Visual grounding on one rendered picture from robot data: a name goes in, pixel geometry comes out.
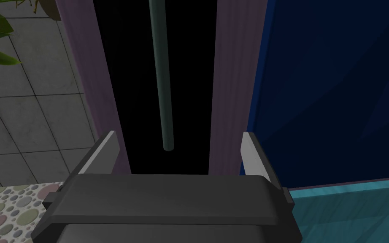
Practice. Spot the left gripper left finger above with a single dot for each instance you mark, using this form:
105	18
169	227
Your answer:
102	153

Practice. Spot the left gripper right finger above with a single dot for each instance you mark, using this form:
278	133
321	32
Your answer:
253	158

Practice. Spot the purple framed black door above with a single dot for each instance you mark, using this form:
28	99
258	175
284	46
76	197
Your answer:
137	84

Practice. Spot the dark blue cabinet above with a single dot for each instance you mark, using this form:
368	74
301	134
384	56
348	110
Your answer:
333	87

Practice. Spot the dotted pebble pattern mat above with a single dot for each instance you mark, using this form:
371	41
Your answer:
9	211

